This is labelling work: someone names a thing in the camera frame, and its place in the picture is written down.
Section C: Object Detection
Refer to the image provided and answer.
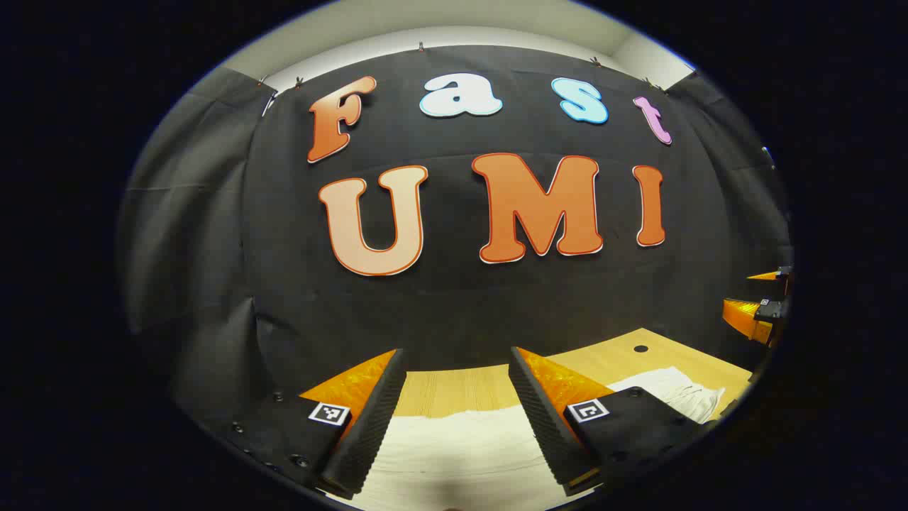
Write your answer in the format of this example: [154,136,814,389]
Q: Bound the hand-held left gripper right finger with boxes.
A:
[509,346,710,498]

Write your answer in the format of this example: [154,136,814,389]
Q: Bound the black backdrop cloth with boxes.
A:
[117,44,794,427]

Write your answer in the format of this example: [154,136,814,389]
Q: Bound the white jeans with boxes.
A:
[323,366,726,511]

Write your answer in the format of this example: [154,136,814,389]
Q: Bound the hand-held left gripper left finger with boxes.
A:
[213,348,409,501]

